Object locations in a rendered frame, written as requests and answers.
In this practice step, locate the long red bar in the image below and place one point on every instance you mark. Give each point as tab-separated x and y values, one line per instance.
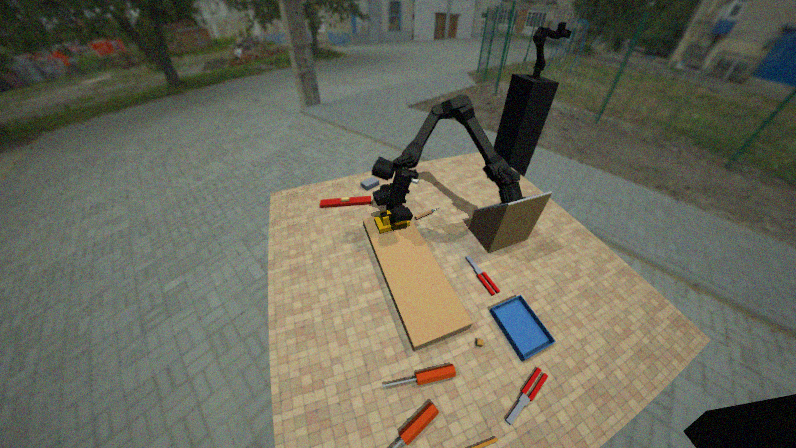
345	201

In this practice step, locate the thin yellow stick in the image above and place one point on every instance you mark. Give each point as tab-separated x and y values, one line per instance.
485	443

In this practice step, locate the orange-handled awl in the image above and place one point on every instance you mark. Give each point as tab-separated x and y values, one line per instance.
417	424
431	375

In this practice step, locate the blue rectangular tray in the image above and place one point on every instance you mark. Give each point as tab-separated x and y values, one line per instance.
524	330

